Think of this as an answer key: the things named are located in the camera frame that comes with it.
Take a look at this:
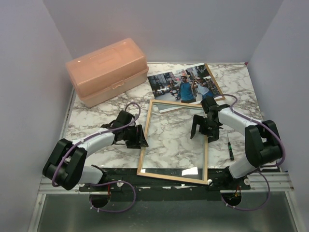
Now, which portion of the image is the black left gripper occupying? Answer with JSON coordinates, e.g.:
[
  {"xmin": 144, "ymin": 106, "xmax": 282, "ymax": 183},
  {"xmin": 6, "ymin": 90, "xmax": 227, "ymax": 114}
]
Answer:
[{"xmin": 123, "ymin": 125, "xmax": 148, "ymax": 149}]

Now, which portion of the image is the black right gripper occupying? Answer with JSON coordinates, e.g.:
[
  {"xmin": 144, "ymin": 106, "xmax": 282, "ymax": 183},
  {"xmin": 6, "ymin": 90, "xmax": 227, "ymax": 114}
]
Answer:
[{"xmin": 191, "ymin": 114, "xmax": 219, "ymax": 143}]

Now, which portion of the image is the blue wooden picture frame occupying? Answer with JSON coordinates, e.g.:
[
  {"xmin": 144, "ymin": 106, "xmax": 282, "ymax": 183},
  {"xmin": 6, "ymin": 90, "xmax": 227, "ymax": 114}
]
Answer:
[{"xmin": 137, "ymin": 99, "xmax": 208, "ymax": 185}]

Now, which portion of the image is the photo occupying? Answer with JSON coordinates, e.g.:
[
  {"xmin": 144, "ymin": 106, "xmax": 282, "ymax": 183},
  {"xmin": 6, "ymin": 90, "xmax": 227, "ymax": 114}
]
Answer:
[{"xmin": 148, "ymin": 63, "xmax": 225, "ymax": 104}]

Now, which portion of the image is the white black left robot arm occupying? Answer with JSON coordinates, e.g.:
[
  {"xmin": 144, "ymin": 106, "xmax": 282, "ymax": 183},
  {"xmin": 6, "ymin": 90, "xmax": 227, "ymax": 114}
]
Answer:
[{"xmin": 42, "ymin": 110, "xmax": 148, "ymax": 191}]

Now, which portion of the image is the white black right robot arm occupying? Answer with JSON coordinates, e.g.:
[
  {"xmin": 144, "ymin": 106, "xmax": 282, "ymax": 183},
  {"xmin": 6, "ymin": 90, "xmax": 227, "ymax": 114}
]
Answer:
[{"xmin": 190, "ymin": 96, "xmax": 285, "ymax": 189}]

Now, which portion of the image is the green black screwdriver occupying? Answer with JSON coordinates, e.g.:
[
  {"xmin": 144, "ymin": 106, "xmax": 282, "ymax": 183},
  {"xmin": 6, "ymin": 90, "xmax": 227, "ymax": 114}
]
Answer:
[{"xmin": 227, "ymin": 135, "xmax": 235, "ymax": 161}]

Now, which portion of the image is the pink plastic storage box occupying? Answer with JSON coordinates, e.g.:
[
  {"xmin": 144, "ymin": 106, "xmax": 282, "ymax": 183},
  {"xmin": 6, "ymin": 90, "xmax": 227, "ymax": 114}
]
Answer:
[{"xmin": 66, "ymin": 38, "xmax": 149, "ymax": 108}]

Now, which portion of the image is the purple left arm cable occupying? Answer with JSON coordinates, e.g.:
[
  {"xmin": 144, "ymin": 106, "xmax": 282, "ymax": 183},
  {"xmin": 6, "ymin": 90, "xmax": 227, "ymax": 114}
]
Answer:
[{"xmin": 51, "ymin": 102, "xmax": 141, "ymax": 214}]

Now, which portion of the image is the aluminium front rail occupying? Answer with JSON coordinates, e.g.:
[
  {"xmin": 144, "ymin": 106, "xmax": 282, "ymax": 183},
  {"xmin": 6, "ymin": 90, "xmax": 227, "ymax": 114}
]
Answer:
[{"xmin": 39, "ymin": 169, "xmax": 294, "ymax": 194}]

